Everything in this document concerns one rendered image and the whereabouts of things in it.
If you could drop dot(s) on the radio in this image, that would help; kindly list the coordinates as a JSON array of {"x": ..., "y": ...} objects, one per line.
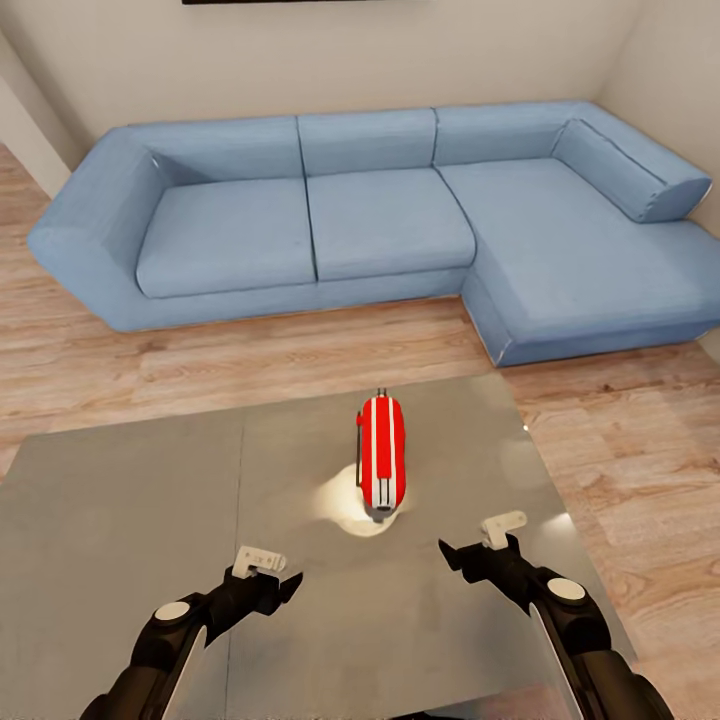
[{"x": 380, "y": 468}]

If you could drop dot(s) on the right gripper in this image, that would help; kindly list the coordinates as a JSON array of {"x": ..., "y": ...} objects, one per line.
[{"x": 479, "y": 562}]

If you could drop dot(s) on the sofa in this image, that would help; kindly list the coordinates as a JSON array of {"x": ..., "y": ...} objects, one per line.
[{"x": 562, "y": 229}]

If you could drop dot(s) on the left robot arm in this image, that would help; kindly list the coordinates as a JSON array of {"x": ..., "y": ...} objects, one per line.
[{"x": 171, "y": 645}]

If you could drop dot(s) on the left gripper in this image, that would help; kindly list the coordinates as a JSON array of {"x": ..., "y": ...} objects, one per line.
[{"x": 261, "y": 593}]

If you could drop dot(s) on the coffee table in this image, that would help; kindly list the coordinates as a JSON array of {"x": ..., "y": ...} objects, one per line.
[{"x": 100, "y": 527}]

